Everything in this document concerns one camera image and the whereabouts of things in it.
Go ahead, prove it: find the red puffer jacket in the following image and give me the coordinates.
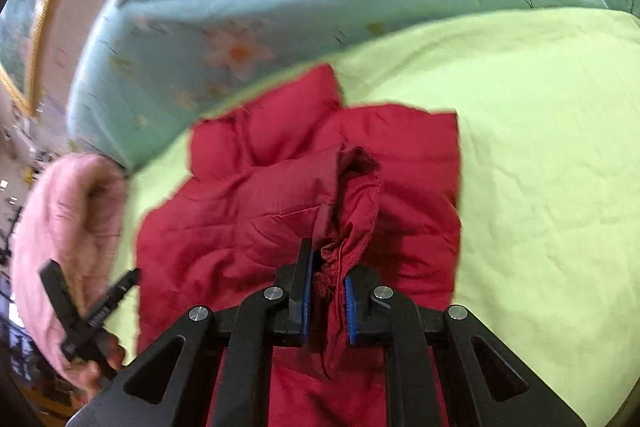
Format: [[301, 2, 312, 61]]
[[136, 65, 461, 426]]

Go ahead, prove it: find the pink sleeve left forearm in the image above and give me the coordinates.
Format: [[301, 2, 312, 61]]
[[11, 153, 127, 378]]

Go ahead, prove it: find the left hand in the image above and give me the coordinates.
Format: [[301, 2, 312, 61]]
[[64, 333, 126, 401]]

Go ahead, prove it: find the lime green bed sheet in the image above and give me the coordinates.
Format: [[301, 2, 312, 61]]
[[102, 5, 640, 427]]

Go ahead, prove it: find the gold picture frame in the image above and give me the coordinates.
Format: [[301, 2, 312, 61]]
[[1, 0, 52, 116]]

